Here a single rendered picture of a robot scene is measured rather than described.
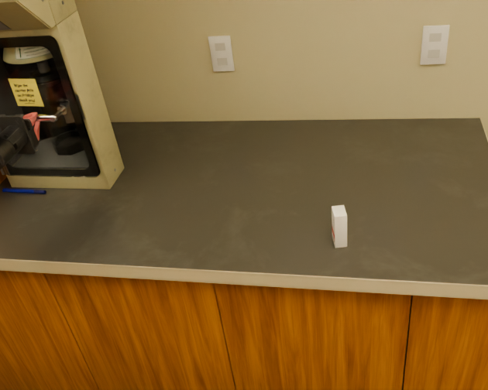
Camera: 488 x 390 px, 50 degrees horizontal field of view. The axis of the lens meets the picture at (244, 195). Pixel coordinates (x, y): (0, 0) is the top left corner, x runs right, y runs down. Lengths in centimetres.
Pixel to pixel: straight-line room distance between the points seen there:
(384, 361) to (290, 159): 60
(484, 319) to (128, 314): 86
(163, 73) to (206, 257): 77
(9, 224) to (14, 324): 31
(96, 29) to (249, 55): 50
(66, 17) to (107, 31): 43
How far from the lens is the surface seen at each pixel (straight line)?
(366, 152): 153
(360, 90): 170
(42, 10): 131
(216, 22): 167
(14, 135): 133
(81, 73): 142
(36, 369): 184
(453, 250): 123
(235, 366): 150
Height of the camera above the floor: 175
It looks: 36 degrees down
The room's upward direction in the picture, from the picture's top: 8 degrees counter-clockwise
